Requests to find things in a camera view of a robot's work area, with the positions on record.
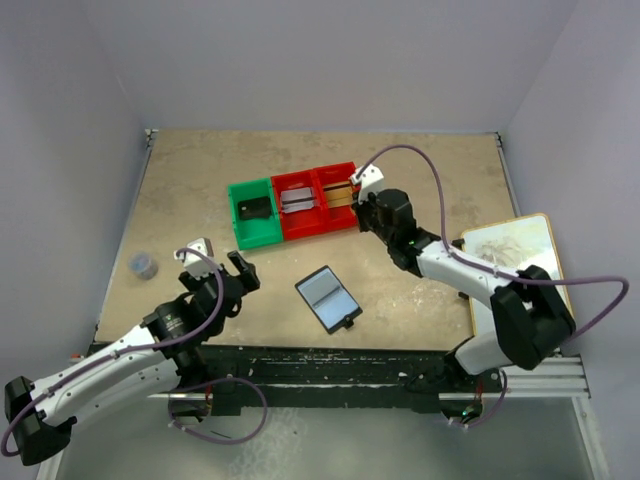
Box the black leather card holder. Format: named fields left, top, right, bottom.
left=294, top=265, right=363, bottom=335

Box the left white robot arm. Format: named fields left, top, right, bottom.
left=1, top=247, right=260, bottom=466

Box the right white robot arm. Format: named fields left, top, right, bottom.
left=352, top=189, right=576, bottom=391

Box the gold cards stack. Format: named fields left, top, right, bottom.
left=323, top=181, right=358, bottom=208

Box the black card holder in bin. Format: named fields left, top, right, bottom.
left=237, top=196, right=273, bottom=221

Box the silver cards stack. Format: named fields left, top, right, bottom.
left=280, top=187, right=317, bottom=214

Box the green plastic bin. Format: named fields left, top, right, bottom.
left=227, top=177, right=284, bottom=250

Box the right red plastic bin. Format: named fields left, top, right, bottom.
left=312, top=162, right=357, bottom=233

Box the red plastic bin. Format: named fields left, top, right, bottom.
left=271, top=169, right=329, bottom=242
left=312, top=162, right=357, bottom=233

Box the middle red plastic bin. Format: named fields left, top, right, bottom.
left=271, top=169, right=329, bottom=242

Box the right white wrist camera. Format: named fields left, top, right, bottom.
left=349, top=165, right=385, bottom=204

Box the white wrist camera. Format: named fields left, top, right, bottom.
left=349, top=165, right=385, bottom=204
left=173, top=237, right=214, bottom=280

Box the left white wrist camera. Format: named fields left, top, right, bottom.
left=173, top=237, right=214, bottom=280

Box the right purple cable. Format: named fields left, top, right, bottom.
left=354, top=144, right=631, bottom=430

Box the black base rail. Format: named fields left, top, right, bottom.
left=171, top=345, right=502, bottom=416

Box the white board wooden frame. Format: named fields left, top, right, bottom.
left=459, top=212, right=576, bottom=342

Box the aluminium frame profile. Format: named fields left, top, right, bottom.
left=162, top=356, right=589, bottom=400

